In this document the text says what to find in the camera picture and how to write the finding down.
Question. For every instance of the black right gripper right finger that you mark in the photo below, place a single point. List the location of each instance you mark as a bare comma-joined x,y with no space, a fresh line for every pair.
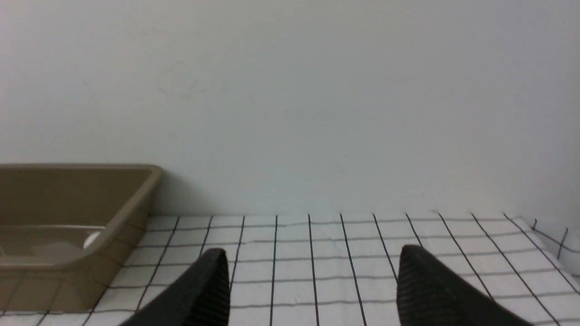
431,294

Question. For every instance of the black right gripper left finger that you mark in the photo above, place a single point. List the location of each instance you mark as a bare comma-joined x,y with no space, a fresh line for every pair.
201,296

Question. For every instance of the olive green plastic bin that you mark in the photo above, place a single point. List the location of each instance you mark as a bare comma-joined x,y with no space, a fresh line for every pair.
46,213

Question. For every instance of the white black-grid tablecloth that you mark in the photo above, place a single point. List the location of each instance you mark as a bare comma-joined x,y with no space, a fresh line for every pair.
336,270

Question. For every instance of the plain white ball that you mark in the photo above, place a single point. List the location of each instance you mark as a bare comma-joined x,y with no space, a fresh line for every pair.
90,239

